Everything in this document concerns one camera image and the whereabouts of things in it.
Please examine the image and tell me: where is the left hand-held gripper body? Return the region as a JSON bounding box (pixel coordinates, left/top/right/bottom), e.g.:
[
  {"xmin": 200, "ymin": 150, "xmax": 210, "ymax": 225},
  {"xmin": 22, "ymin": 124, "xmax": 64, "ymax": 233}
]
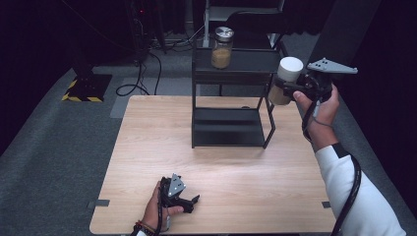
[{"xmin": 159, "ymin": 173, "xmax": 195, "ymax": 214}]

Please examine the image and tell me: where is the black stand base striped edge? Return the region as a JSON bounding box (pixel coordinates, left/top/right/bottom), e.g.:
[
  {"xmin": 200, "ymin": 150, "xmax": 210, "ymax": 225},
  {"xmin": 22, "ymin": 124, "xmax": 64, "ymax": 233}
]
[{"xmin": 61, "ymin": 62, "xmax": 113, "ymax": 103}]

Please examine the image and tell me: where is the glass jar with white lid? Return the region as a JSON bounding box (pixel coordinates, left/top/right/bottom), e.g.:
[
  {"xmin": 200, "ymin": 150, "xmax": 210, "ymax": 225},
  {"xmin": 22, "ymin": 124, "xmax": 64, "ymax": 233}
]
[{"xmin": 268, "ymin": 56, "xmax": 305, "ymax": 106}]

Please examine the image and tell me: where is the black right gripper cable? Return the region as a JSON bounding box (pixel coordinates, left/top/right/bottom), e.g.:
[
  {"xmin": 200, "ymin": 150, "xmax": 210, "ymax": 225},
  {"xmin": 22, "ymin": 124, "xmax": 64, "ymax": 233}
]
[{"xmin": 301, "ymin": 97, "xmax": 363, "ymax": 236}]

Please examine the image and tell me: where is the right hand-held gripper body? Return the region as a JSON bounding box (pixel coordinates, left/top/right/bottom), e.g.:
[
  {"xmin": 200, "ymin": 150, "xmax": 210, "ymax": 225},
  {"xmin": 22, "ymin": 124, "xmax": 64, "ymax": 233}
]
[{"xmin": 294, "ymin": 57, "xmax": 359, "ymax": 103}]

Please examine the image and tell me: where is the light grey floor mat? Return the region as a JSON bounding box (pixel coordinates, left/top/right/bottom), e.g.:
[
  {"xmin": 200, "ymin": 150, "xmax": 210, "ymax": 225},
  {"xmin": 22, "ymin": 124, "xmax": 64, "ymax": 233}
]
[{"xmin": 109, "ymin": 77, "xmax": 195, "ymax": 119}]

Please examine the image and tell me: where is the black floor cable loop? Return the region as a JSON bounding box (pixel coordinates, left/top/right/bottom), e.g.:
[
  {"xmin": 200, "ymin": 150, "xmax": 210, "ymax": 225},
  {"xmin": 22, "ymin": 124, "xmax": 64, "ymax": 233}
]
[{"xmin": 115, "ymin": 51, "xmax": 163, "ymax": 97}]

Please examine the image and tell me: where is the black chair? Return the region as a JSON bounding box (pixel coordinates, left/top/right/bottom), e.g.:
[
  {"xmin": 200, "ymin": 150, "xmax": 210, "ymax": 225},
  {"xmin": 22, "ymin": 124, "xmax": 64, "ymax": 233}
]
[{"xmin": 222, "ymin": 10, "xmax": 289, "ymax": 50}]

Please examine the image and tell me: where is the black metal shelf rack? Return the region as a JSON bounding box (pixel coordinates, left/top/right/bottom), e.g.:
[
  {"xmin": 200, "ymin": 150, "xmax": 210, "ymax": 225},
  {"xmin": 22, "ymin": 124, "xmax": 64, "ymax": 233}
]
[{"xmin": 191, "ymin": 40, "xmax": 293, "ymax": 150}]

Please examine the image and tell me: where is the grey panel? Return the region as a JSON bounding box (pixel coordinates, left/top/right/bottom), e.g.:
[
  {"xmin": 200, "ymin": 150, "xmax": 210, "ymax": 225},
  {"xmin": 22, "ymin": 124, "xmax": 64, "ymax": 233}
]
[{"xmin": 308, "ymin": 0, "xmax": 384, "ymax": 72}]

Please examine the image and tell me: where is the white desk frame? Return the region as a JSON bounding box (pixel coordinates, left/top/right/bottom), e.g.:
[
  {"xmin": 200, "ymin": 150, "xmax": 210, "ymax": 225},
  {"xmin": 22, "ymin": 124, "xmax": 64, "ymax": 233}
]
[{"xmin": 202, "ymin": 0, "xmax": 285, "ymax": 49}]

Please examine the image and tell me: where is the person's left hand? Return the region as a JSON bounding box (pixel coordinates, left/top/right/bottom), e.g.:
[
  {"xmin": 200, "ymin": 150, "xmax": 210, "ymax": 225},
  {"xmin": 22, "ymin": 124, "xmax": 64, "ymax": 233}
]
[{"xmin": 141, "ymin": 181, "xmax": 185, "ymax": 232}]

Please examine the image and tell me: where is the person's right hand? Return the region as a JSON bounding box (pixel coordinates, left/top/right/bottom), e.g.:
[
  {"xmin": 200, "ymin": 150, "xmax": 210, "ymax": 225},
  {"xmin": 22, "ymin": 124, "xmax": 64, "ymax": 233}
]
[{"xmin": 292, "ymin": 83, "xmax": 340, "ymax": 152}]

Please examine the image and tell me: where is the dark equipment rack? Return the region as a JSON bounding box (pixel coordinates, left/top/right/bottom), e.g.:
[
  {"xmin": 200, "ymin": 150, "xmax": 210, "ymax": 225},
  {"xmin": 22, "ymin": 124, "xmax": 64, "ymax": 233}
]
[{"xmin": 123, "ymin": 0, "xmax": 166, "ymax": 55}]

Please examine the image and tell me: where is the beaded bracelet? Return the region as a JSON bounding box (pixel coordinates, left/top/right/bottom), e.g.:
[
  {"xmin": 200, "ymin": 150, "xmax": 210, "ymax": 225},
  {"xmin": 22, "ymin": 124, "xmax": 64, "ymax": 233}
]
[{"xmin": 132, "ymin": 219, "xmax": 157, "ymax": 236}]

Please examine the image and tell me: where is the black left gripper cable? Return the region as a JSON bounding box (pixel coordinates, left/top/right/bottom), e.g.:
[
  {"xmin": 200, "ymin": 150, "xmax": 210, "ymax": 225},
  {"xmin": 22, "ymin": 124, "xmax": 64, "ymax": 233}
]
[{"xmin": 155, "ymin": 196, "xmax": 166, "ymax": 236}]

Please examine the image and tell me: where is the glass jar with silver lid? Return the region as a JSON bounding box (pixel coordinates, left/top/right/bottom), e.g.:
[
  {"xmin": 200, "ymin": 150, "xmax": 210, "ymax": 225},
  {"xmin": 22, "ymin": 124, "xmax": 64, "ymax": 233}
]
[{"xmin": 210, "ymin": 26, "xmax": 235, "ymax": 70}]

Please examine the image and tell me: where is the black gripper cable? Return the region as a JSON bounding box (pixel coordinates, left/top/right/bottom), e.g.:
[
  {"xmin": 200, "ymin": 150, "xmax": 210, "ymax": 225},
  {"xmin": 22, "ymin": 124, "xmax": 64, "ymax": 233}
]
[
  {"xmin": 155, "ymin": 196, "xmax": 166, "ymax": 236},
  {"xmin": 301, "ymin": 97, "xmax": 363, "ymax": 236}
]

